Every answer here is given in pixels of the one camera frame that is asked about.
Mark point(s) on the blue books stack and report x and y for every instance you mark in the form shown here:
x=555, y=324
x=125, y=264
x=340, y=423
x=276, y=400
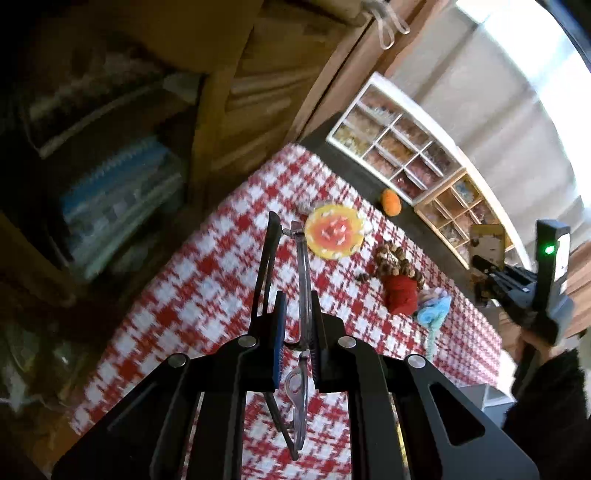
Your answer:
x=104, y=208

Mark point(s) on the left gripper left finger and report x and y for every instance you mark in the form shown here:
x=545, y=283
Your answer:
x=185, y=419

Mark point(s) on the white drawer organizer left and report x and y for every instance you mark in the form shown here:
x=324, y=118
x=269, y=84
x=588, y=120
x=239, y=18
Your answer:
x=388, y=134

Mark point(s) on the white sheer curtain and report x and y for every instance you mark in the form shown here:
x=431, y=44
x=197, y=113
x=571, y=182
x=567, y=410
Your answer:
x=506, y=83

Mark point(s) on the orange fuzzy scrunchie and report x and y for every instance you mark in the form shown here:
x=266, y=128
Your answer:
x=391, y=203

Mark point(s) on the beige drawer organizer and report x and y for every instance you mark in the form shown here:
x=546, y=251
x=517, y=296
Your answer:
x=461, y=202

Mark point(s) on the grey blue storage box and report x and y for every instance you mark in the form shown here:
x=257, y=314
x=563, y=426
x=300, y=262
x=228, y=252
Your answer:
x=493, y=402

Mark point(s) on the blue pipe cleaner flower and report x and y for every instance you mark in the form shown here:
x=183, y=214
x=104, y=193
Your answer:
x=434, y=305

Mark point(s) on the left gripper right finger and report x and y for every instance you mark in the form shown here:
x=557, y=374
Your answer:
x=407, y=419

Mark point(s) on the eyeglasses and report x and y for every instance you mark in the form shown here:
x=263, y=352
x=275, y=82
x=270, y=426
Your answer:
x=285, y=373

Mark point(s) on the red fuzzy scrunchie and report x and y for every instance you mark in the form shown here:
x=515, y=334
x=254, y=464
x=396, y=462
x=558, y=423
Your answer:
x=401, y=294

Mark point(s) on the yellow orange flower mirror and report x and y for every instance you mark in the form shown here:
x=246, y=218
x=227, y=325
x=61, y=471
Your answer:
x=332, y=231

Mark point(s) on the wooden desk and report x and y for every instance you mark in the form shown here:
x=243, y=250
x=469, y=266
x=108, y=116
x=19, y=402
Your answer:
x=219, y=83

